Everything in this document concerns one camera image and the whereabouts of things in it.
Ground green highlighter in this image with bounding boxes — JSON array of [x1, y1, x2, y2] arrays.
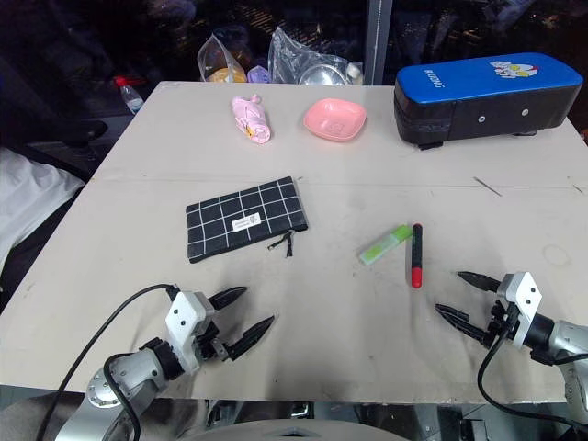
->
[[359, 223, 412, 266]]

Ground plastic bag with orange contents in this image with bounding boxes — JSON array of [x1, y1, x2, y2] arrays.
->
[[197, 30, 249, 84]]

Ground clear crumpled plastic bag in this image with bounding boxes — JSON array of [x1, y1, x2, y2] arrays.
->
[[267, 26, 364, 86]]

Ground blue and black boxing pad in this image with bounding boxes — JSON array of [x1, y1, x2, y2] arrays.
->
[[393, 51, 584, 150]]

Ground metal bowl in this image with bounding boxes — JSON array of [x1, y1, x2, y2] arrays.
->
[[298, 63, 348, 86]]

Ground pink folded umbrella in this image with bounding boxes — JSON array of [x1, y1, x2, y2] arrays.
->
[[230, 93, 272, 147]]

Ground red-capped water bottle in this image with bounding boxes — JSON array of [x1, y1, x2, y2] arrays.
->
[[113, 75, 144, 116]]

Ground black grid pencil pouch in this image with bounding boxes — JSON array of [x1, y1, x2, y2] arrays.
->
[[185, 175, 310, 266]]

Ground red and black marker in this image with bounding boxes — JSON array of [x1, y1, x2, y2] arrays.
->
[[405, 222, 424, 289]]

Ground white cloth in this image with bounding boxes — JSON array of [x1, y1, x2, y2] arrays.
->
[[0, 146, 86, 277]]

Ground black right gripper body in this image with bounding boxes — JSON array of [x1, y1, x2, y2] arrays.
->
[[481, 298, 520, 350]]

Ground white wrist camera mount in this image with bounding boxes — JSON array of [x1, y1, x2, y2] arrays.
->
[[495, 271, 543, 349], [164, 290, 209, 373]]

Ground pink square bowl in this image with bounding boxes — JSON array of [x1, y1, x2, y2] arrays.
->
[[302, 97, 368, 143]]

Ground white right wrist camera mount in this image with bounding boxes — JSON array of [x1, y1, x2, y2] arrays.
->
[[495, 271, 543, 349]]

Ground black office chair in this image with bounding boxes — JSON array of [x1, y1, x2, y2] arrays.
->
[[0, 54, 111, 180]]

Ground grey vertical pillar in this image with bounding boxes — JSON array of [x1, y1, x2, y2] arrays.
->
[[366, 0, 392, 86]]

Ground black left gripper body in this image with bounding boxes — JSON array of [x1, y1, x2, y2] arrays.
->
[[195, 302, 236, 364]]

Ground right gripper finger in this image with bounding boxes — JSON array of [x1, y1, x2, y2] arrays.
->
[[457, 271, 502, 293], [435, 302, 491, 344]]

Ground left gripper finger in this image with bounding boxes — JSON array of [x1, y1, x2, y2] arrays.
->
[[227, 314, 277, 362], [209, 287, 249, 311]]

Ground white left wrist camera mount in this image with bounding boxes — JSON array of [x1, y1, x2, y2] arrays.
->
[[164, 290, 209, 373]]

